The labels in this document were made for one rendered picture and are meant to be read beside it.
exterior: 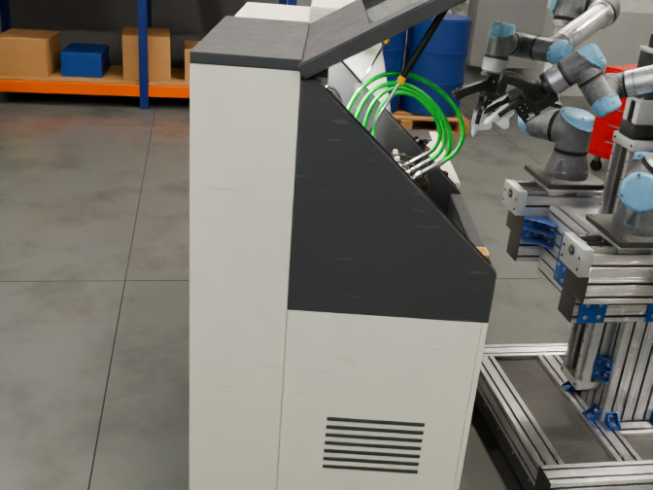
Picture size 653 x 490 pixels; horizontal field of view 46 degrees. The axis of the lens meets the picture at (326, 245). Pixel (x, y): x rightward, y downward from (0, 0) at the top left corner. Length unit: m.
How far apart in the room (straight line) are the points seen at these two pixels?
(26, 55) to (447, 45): 3.83
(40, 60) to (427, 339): 5.98
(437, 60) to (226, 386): 5.30
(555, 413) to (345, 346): 1.03
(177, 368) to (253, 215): 1.43
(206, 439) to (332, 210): 0.85
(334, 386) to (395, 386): 0.18
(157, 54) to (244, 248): 5.59
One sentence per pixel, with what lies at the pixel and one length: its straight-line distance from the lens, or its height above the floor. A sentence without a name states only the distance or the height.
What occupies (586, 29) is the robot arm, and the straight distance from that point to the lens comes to 2.69.
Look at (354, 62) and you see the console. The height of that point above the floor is 1.38.
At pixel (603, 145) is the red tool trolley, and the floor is 0.25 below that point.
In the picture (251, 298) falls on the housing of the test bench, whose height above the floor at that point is 0.82.
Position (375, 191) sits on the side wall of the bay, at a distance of 2.07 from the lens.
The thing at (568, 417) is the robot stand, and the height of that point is 0.21.
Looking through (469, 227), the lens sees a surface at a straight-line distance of 2.51.
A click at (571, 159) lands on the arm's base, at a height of 1.11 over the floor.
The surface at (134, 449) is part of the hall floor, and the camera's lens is 2.99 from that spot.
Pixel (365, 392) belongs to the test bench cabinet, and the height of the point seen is 0.53.
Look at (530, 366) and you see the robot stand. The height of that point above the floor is 0.21.
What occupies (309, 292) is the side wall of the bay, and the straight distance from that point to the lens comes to 2.19.
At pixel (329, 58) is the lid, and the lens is 1.96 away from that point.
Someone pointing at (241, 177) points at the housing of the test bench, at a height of 1.18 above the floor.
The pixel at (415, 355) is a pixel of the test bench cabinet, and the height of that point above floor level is 0.67.
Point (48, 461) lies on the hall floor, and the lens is 2.99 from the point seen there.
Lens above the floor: 1.85
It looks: 23 degrees down
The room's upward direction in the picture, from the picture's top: 4 degrees clockwise
